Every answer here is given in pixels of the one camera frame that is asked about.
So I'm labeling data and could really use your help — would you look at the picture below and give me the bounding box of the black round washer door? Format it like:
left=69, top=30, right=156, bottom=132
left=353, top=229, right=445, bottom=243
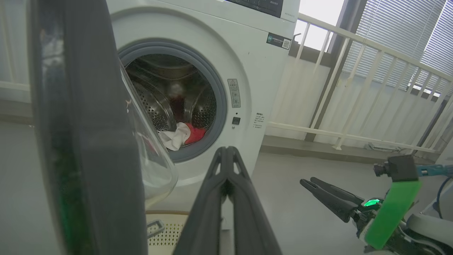
left=27, top=0, right=179, bottom=255

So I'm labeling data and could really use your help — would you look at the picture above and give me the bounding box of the stainless steel washing machine drum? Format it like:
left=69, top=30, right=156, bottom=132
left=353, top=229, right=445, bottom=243
left=126, top=53, right=217, bottom=151

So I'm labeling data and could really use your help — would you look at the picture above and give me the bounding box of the teal right camera connector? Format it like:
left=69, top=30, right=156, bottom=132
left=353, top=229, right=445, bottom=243
left=418, top=164, right=453, bottom=177

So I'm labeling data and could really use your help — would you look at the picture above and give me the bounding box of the black QR code sticker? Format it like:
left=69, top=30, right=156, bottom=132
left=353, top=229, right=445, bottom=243
left=266, top=33, right=292, bottom=50

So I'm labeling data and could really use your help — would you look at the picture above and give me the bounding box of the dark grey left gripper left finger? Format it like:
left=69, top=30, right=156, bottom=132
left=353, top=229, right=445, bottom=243
left=173, top=146, right=228, bottom=255

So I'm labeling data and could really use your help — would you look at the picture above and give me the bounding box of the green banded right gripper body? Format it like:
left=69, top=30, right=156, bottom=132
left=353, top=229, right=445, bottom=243
left=350, top=180, right=422, bottom=255

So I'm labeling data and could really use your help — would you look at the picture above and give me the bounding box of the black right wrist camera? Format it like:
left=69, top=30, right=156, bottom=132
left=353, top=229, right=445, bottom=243
left=374, top=155, right=420, bottom=183

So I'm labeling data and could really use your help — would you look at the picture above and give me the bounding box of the white metal railing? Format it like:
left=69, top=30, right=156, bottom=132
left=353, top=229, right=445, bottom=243
left=265, top=12, right=453, bottom=154

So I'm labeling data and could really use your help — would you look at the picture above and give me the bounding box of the red and white garment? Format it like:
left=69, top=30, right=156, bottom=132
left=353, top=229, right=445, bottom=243
left=158, top=122, right=207, bottom=151

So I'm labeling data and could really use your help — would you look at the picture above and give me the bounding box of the black appliance display panel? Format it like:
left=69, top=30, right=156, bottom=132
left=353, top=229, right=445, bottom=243
left=226, top=0, right=283, bottom=18

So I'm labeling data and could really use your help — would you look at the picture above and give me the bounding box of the grey rubber door gasket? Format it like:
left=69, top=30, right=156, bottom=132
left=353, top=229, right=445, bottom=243
left=118, top=39, right=228, bottom=163

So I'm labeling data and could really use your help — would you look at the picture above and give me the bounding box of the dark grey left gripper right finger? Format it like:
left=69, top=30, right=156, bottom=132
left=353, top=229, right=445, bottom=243
left=228, top=147, right=282, bottom=255

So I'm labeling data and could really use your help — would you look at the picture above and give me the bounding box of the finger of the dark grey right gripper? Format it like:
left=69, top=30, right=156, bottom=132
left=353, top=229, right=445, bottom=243
left=300, top=179, right=358, bottom=223
left=311, top=177, right=365, bottom=208

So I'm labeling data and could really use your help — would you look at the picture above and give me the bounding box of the grey warning sticker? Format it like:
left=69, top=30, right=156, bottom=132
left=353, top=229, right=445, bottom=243
left=227, top=79, right=241, bottom=108

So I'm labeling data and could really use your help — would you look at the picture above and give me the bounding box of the white front-load washing machine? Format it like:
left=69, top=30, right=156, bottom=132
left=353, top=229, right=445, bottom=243
left=106, top=0, right=301, bottom=213

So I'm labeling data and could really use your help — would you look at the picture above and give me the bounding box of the cream perforated laundry basket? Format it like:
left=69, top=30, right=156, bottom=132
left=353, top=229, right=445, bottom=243
left=146, top=211, right=190, bottom=247

